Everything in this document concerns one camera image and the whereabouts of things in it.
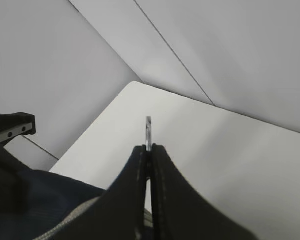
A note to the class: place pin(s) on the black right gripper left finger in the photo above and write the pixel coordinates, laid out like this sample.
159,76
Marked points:
119,214

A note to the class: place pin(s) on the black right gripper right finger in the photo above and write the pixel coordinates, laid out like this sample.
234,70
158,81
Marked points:
180,212

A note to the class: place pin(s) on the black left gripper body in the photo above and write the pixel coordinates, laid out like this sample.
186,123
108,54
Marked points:
16,124

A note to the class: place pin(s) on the navy and white lunch bag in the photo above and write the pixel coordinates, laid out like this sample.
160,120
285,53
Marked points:
33,202

